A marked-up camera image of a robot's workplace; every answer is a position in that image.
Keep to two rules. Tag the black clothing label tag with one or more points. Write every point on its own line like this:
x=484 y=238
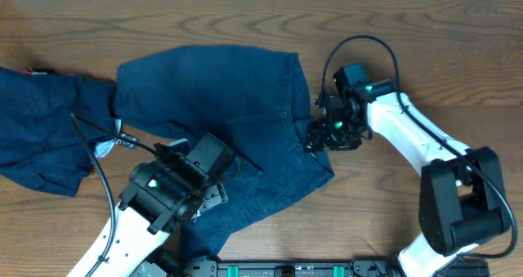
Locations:
x=127 y=140

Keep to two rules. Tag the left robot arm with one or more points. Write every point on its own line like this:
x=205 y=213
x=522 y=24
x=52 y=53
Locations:
x=181 y=182

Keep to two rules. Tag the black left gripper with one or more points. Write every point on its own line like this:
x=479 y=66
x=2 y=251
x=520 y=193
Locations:
x=218 y=193

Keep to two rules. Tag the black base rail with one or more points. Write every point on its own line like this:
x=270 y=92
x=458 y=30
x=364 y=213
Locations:
x=357 y=268

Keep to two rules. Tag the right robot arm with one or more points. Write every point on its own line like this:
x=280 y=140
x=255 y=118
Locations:
x=462 y=201

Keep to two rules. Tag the dark navy folded garment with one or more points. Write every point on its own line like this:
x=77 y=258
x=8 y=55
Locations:
x=40 y=150

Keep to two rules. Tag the blue denim shorts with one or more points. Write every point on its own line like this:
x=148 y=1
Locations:
x=256 y=101

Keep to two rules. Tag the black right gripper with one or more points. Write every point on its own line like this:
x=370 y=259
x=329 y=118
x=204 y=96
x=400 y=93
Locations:
x=319 y=131

